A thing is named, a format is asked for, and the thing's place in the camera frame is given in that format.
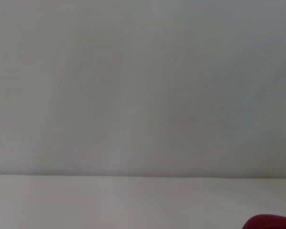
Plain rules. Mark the red ceramic cup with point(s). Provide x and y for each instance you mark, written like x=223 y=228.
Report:
x=264 y=223

